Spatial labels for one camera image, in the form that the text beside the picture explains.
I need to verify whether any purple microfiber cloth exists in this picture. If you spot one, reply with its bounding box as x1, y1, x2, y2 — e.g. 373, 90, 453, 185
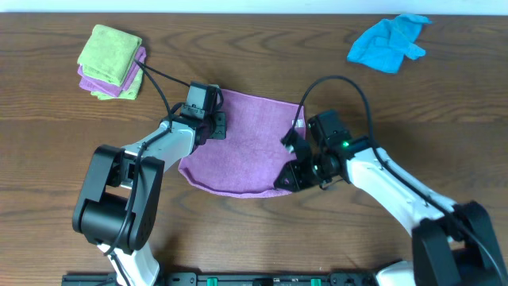
179, 90, 306, 199

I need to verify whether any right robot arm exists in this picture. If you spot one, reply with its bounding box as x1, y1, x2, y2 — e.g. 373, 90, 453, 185
274, 110, 507, 285

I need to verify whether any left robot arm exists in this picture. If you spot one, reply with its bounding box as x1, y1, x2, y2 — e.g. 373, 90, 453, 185
62, 82, 226, 285

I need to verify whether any bottom green folded cloth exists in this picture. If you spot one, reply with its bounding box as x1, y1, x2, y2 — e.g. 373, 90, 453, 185
90, 65, 143, 100

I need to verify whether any green folded cloth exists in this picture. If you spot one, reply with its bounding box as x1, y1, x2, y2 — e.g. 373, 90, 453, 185
90, 65, 143, 100
77, 25, 142, 87

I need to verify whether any top green folded cloth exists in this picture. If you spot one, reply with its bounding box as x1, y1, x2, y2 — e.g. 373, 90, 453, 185
77, 25, 142, 87

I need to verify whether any purple folded cloth in stack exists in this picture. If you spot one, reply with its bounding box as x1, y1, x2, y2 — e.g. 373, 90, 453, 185
78, 44, 146, 100

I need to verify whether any crumpled blue cloth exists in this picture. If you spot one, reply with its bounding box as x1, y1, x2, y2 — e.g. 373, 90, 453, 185
347, 14, 432, 74

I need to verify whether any left black cable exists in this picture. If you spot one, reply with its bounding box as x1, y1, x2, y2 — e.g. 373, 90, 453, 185
94, 59, 191, 286

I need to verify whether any black cable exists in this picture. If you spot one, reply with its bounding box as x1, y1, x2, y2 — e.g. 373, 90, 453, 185
291, 75, 508, 286
94, 59, 191, 286

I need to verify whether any right black cable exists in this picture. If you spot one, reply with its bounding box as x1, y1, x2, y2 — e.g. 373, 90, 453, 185
291, 75, 508, 286

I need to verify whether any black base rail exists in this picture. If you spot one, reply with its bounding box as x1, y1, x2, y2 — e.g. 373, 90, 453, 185
61, 272, 379, 286

